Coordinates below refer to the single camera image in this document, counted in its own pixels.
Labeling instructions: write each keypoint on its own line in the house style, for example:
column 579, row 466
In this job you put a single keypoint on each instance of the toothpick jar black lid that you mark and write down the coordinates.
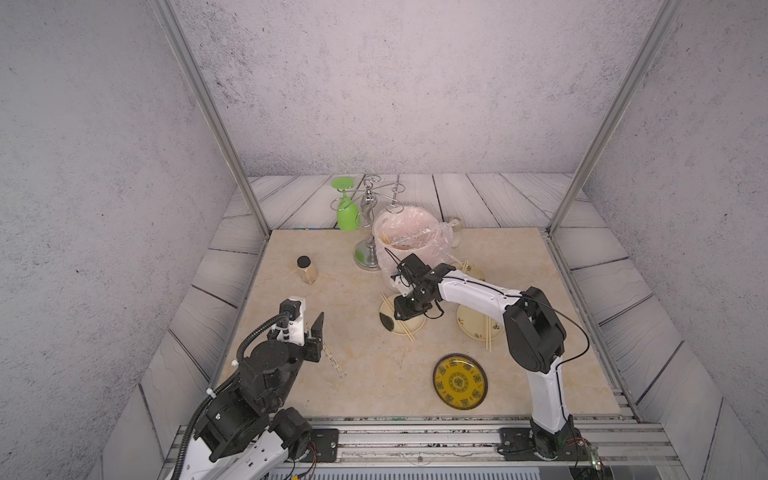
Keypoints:
column 306, row 269

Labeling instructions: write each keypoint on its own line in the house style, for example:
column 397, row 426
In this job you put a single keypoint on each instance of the metal corner post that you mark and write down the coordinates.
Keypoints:
column 643, row 60
column 175, row 36

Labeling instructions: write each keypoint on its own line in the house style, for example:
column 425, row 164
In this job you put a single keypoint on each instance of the white trash bin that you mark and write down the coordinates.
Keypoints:
column 408, row 246

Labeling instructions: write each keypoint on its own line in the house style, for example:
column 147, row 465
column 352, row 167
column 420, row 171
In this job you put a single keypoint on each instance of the small cream bottle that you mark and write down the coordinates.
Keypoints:
column 457, row 226

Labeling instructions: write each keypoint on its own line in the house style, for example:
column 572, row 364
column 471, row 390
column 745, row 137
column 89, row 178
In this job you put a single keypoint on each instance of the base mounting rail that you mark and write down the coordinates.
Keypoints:
column 608, row 446

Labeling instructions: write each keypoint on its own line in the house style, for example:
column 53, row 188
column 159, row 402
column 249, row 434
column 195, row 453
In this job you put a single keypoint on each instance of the chopsticks pair one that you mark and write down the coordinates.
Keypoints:
column 335, row 364

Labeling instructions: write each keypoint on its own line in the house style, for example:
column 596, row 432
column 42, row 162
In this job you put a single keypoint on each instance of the yellow patterned round plate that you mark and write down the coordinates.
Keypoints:
column 460, row 382

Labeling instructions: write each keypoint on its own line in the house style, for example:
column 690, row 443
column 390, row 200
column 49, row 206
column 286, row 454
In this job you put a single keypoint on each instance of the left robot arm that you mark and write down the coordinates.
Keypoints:
column 243, row 429

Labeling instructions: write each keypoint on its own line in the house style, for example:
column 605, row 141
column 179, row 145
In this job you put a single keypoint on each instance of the large cream oval plate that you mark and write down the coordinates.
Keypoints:
column 471, row 322

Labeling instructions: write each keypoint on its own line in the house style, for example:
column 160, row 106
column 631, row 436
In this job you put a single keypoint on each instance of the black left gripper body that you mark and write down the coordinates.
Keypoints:
column 312, row 349

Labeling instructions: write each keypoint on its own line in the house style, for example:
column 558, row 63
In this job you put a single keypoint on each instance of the metal corner post right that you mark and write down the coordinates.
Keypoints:
column 643, row 60

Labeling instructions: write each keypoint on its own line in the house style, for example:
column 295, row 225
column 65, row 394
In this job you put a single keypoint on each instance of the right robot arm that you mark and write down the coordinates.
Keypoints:
column 534, row 332

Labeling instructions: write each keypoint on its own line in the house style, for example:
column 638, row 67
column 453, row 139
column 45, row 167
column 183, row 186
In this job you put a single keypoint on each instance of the chopsticks pair four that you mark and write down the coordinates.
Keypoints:
column 488, row 333

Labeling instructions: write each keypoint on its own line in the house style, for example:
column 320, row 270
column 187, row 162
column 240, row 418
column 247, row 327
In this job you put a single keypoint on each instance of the chopsticks pair two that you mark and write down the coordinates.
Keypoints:
column 396, row 321

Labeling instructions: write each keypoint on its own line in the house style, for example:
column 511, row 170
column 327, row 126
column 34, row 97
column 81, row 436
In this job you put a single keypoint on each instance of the chrome wire cup rack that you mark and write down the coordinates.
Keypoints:
column 372, row 197

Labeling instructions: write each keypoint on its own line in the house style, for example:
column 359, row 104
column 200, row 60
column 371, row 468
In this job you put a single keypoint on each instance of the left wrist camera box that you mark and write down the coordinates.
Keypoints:
column 290, row 327

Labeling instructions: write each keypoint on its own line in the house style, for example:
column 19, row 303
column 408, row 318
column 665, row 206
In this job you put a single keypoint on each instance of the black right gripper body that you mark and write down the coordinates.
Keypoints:
column 410, row 304

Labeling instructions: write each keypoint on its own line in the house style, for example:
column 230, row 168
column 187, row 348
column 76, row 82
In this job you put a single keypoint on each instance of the green plastic goblet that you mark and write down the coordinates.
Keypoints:
column 346, row 209

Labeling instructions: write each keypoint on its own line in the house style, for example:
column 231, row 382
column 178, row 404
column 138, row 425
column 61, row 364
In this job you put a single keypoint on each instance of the metal corner post left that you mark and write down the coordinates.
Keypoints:
column 175, row 36

